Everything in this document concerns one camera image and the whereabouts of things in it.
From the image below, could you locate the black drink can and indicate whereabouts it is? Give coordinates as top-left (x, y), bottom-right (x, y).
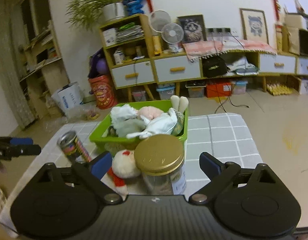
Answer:
top-left (57, 130), bottom-right (92, 164)

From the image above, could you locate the white red plush toy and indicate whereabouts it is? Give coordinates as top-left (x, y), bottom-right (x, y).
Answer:
top-left (107, 150), bottom-right (141, 197)

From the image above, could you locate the black microwave oven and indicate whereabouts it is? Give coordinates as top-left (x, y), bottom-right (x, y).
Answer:
top-left (299, 29), bottom-right (308, 56)

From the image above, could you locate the green plastic bin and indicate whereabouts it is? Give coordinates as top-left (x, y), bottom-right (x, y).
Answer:
top-left (88, 99), bottom-right (189, 157)

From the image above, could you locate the light green fluffy towel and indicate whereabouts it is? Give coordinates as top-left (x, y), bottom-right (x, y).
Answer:
top-left (112, 119), bottom-right (146, 138)

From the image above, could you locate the framed cartoon picture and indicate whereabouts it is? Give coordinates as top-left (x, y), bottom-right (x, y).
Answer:
top-left (239, 8), bottom-right (269, 44)

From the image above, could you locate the white sponge block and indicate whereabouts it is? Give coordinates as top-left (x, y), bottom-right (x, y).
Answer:
top-left (110, 104), bottom-right (138, 128)

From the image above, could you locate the bunny doll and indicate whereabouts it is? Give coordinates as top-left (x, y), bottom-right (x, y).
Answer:
top-left (126, 95), bottom-right (189, 140)

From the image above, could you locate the red storage box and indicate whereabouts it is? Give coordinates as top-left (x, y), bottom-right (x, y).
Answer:
top-left (206, 82), bottom-right (232, 98)

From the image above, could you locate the grey checked tablecloth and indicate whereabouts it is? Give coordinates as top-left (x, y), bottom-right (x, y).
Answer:
top-left (0, 113), bottom-right (262, 237)

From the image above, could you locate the white desk fan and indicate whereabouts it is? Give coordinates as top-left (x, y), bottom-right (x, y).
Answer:
top-left (161, 23), bottom-right (184, 53)

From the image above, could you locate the pink checked cloth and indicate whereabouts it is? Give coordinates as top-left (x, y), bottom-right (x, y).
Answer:
top-left (183, 39), bottom-right (277, 61)

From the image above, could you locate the pink plush toy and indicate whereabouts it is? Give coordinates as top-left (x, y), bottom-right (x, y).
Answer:
top-left (138, 106), bottom-right (164, 120)

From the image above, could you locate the potted green plant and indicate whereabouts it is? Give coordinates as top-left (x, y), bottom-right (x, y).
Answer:
top-left (66, 0), bottom-right (123, 30)

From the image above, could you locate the gold lid glass jar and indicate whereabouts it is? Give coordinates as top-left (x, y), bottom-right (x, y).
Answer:
top-left (134, 134), bottom-right (186, 196)

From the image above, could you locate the wooden tv cabinet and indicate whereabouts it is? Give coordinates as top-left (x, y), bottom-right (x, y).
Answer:
top-left (99, 14), bottom-right (302, 101)

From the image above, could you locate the cat picture frame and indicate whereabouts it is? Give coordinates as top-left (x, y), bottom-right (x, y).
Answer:
top-left (177, 15), bottom-right (207, 43)

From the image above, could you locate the egg tray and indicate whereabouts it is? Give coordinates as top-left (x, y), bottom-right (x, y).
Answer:
top-left (266, 83), bottom-right (293, 96)

